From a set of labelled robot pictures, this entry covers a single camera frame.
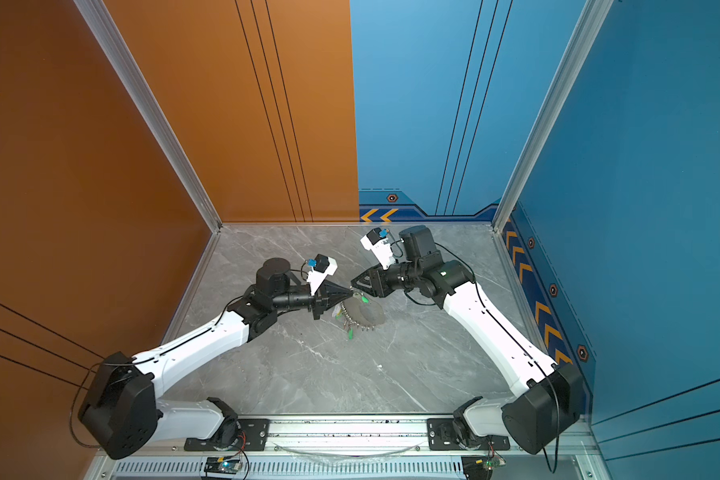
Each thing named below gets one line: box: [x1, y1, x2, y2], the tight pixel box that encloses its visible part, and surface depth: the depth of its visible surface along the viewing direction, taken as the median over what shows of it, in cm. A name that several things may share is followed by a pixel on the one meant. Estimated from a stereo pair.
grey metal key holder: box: [341, 292, 386, 331], surface depth 84 cm
